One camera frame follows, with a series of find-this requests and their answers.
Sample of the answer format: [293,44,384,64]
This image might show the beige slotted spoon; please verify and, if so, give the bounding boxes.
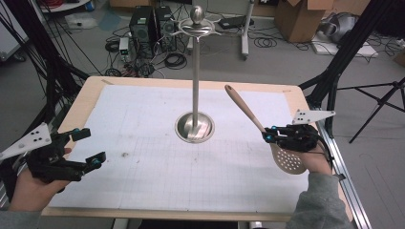
[224,84,309,176]

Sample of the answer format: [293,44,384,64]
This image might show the white grid mat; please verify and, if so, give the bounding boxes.
[49,84,311,214]

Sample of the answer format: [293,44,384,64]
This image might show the grey bag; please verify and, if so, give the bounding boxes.
[319,12,359,44]

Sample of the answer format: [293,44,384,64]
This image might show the white round table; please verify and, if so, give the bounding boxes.
[41,0,92,13]

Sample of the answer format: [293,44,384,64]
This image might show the person's left hand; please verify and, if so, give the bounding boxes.
[8,170,70,213]

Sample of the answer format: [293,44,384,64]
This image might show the open cardboard box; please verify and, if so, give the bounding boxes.
[109,0,141,9]

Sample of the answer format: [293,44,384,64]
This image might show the black frame post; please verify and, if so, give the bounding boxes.
[0,0,90,128]

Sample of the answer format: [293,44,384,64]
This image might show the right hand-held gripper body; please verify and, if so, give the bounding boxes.
[275,109,336,153]

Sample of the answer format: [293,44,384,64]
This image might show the person's right hand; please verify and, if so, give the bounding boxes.
[295,142,332,175]

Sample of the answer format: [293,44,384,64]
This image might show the black computer tower green label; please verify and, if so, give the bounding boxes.
[128,6,157,49]

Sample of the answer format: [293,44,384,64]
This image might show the large cardboard box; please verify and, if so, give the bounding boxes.
[275,0,343,43]

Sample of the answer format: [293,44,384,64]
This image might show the metal utensil stand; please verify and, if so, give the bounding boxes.
[174,5,222,144]

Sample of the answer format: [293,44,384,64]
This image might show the black tripod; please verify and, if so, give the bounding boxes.
[337,77,405,144]

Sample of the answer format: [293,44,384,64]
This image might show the black frame struts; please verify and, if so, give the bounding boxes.
[299,0,395,137]

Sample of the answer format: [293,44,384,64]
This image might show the small black cable coil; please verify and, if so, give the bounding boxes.
[254,36,278,49]

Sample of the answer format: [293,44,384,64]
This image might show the small white device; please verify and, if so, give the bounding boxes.
[118,37,131,61]

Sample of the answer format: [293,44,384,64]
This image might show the black flat device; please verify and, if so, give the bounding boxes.
[219,15,255,31]

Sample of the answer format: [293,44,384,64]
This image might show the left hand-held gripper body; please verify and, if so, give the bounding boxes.
[0,122,89,184]

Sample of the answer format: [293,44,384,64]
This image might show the aluminium rail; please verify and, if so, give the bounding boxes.
[314,120,372,229]

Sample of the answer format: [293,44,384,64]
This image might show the white floor board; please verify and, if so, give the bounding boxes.
[311,31,380,58]

